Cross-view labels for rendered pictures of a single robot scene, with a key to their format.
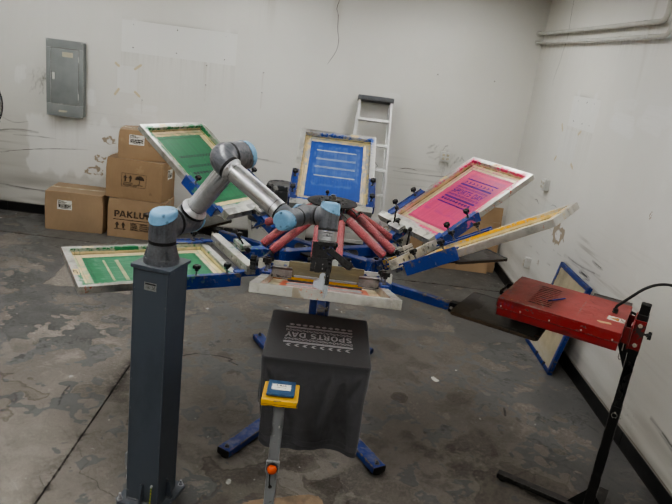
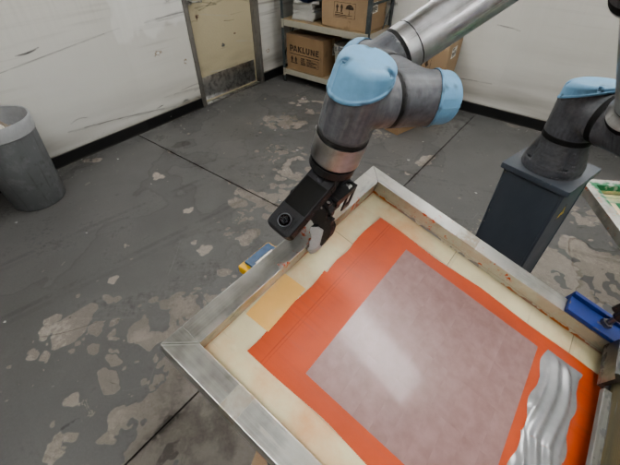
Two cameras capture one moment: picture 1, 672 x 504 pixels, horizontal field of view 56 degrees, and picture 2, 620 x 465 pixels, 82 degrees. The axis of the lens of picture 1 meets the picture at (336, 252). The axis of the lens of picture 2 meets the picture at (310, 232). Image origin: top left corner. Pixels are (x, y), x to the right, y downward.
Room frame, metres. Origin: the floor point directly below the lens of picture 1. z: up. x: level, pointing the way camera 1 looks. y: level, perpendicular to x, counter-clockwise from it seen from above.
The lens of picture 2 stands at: (2.58, -0.34, 1.73)
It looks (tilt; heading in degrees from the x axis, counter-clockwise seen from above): 43 degrees down; 129
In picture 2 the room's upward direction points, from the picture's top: straight up
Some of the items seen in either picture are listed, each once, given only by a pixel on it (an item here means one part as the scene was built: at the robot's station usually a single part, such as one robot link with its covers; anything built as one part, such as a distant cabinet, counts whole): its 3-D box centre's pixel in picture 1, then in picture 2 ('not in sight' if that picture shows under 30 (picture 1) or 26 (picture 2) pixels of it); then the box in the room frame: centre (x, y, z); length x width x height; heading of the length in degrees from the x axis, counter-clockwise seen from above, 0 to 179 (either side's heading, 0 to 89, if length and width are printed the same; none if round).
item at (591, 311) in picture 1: (568, 311); not in sight; (2.98, -1.19, 1.06); 0.61 x 0.46 x 0.12; 62
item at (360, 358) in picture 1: (318, 337); not in sight; (2.54, 0.03, 0.95); 0.48 x 0.44 x 0.01; 2
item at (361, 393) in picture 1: (310, 407); not in sight; (2.31, 0.02, 0.74); 0.45 x 0.03 x 0.43; 92
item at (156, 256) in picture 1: (161, 250); (559, 149); (2.55, 0.74, 1.25); 0.15 x 0.15 x 0.10
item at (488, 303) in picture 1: (425, 296); not in sight; (3.34, -0.53, 0.91); 1.34 x 0.40 x 0.08; 62
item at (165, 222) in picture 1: (164, 223); (585, 107); (2.56, 0.73, 1.37); 0.13 x 0.12 x 0.14; 152
